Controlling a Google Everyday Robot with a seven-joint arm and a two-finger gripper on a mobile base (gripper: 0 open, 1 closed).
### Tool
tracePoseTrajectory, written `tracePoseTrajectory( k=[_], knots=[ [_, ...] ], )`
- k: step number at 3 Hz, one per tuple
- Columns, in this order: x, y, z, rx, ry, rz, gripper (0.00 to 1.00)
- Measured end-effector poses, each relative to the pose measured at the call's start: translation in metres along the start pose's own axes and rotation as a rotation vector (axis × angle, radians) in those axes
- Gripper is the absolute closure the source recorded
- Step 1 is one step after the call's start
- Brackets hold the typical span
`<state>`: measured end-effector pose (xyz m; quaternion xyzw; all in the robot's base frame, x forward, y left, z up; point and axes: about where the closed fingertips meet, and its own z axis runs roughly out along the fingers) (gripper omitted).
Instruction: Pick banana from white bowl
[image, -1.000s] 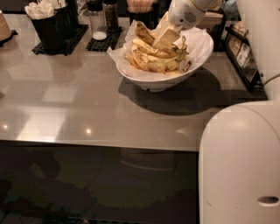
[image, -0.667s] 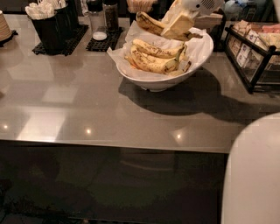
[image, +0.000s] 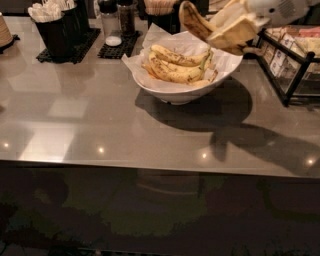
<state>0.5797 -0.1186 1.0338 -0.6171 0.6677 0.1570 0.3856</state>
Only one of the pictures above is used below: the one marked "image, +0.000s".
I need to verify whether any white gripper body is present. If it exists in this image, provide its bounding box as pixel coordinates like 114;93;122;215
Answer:
246;0;310;27

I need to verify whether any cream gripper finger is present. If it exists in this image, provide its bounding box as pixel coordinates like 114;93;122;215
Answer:
206;14;270;50
209;0;248;28

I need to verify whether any spotted yellow banana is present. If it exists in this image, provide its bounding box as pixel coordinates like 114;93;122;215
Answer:
148;51;206;84
179;1;262;56

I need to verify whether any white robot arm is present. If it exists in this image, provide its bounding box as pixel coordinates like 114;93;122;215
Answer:
207;0;320;51

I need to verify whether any white paper bowl liner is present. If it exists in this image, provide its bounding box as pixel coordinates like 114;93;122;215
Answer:
122;24;243;102

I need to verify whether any middle yellow banana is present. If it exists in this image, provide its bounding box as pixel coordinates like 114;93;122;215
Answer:
150;45;211;67

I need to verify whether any small banana at rim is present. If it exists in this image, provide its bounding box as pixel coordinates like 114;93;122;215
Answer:
189;70;218;87

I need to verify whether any white ceramic bowl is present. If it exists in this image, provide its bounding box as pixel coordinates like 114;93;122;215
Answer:
132;29;245;106

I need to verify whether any black stirrer holder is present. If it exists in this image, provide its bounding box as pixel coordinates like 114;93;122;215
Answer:
144;0;180;34

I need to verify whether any glass pepper shaker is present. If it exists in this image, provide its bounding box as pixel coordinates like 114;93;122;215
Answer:
117;0;136;37

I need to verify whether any glass salt shaker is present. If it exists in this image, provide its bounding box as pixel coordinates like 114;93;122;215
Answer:
98;0;122;47

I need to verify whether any black rubber mat left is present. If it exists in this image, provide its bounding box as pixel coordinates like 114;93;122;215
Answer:
35;27;102;65

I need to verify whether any black cutlery holder back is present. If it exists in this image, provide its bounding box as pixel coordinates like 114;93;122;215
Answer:
63;0;90;42

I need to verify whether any black cutlery holder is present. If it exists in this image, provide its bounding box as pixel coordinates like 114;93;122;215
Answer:
63;0;90;42
35;17;74;59

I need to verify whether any black cutlery holder front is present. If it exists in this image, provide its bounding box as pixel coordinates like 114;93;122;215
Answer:
35;17;74;59

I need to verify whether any white plastic cutlery bundle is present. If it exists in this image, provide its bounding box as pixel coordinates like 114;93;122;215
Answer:
28;2;62;23

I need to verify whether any stack of paper cups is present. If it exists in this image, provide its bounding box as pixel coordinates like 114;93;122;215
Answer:
0;12;13;47

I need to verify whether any black wire condiment rack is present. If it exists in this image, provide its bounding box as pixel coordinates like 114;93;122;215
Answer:
257;26;320;106

